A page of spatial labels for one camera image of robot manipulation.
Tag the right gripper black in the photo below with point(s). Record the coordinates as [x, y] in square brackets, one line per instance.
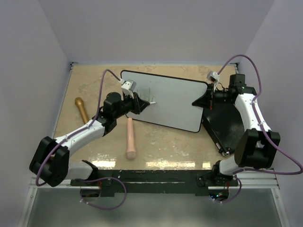
[204, 101]

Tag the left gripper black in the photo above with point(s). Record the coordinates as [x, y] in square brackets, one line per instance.
[138, 104]

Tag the white whiteboard black frame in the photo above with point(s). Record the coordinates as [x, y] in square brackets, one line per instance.
[173, 97]

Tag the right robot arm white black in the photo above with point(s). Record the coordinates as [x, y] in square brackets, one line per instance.
[253, 150]

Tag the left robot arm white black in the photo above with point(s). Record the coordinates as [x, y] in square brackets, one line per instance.
[51, 162]

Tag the black keyboard case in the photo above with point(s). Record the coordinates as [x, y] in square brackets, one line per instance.
[225, 127]

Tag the pink toy microphone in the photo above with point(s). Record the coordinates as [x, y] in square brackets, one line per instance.
[131, 152]

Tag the gold toy microphone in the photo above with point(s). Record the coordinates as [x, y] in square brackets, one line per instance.
[82, 110]

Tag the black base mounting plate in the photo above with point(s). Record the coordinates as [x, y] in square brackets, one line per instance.
[197, 182]

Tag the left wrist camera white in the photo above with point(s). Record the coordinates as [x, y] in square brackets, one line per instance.
[127, 87]

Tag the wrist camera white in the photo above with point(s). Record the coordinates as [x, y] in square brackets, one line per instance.
[213, 77]
[127, 87]

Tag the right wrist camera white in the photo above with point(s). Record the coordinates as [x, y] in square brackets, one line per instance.
[213, 77]

